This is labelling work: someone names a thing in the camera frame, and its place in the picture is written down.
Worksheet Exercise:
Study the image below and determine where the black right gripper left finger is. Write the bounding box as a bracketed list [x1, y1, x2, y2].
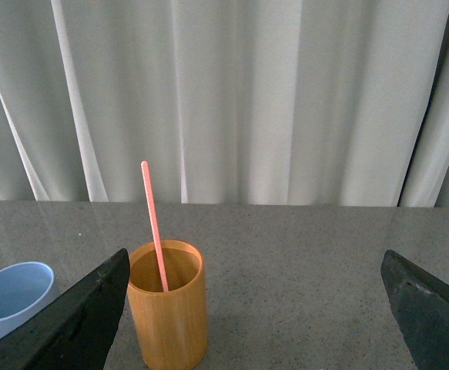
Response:
[0, 248, 130, 369]

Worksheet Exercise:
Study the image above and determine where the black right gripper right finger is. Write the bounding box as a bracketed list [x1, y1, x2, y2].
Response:
[380, 250, 449, 369]

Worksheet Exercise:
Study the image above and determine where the pink chopstick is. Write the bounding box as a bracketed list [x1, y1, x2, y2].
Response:
[140, 161, 169, 292]

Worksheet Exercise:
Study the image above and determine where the light blue plastic cup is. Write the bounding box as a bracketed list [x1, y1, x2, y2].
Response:
[0, 261, 60, 339]

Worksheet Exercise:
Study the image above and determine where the bamboo chopstick holder cup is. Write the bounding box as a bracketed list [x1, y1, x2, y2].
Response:
[127, 239, 208, 369]

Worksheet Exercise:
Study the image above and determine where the white pleated curtain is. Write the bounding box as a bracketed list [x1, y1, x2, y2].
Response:
[0, 1, 449, 207]

